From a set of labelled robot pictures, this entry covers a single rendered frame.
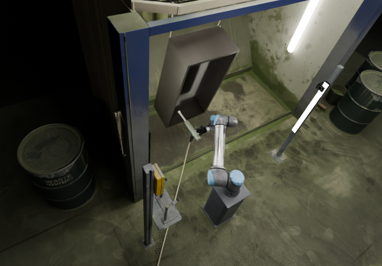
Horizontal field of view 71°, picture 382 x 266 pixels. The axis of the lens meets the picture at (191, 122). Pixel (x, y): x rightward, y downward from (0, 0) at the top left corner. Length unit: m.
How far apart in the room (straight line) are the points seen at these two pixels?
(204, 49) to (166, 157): 1.65
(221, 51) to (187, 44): 0.32
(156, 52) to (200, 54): 1.61
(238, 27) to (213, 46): 2.24
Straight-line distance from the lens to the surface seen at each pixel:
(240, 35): 4.88
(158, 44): 4.06
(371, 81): 4.68
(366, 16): 3.77
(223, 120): 2.79
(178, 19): 1.69
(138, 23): 1.62
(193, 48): 2.55
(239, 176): 2.64
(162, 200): 2.53
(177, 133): 3.85
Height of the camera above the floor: 3.13
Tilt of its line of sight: 50 degrees down
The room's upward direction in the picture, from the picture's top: 11 degrees clockwise
